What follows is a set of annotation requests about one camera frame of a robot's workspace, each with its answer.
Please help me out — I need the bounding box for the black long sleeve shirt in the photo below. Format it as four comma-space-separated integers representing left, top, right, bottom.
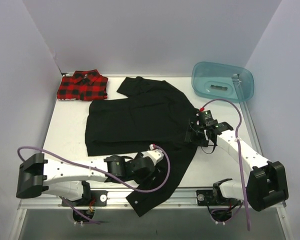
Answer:
85, 76, 197, 216

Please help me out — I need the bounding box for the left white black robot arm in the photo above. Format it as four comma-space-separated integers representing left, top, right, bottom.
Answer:
16, 149, 165, 206

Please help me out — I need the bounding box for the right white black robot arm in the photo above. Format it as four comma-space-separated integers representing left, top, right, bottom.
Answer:
184, 110, 289, 212

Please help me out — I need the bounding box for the teal plastic bin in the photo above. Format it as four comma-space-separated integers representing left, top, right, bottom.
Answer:
191, 61, 255, 103

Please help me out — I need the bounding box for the red black plaid folded shirt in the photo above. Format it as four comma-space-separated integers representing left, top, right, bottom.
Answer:
56, 69, 108, 102

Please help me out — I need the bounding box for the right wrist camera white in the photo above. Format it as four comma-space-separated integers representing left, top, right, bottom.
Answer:
196, 107, 205, 117

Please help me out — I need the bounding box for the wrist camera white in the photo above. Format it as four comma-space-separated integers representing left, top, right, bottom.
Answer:
196, 107, 205, 117
144, 144, 164, 165

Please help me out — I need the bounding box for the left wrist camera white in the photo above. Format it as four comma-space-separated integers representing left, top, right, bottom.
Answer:
144, 144, 164, 165

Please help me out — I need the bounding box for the aluminium front rail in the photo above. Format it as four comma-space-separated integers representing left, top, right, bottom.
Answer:
17, 187, 287, 210

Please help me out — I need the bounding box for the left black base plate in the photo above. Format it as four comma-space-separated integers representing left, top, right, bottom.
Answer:
66, 190, 108, 207

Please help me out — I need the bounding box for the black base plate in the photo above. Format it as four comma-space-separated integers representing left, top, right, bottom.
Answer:
66, 190, 108, 207
195, 189, 238, 207

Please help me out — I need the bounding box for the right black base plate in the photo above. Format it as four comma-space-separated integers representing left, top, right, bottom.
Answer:
195, 189, 238, 207

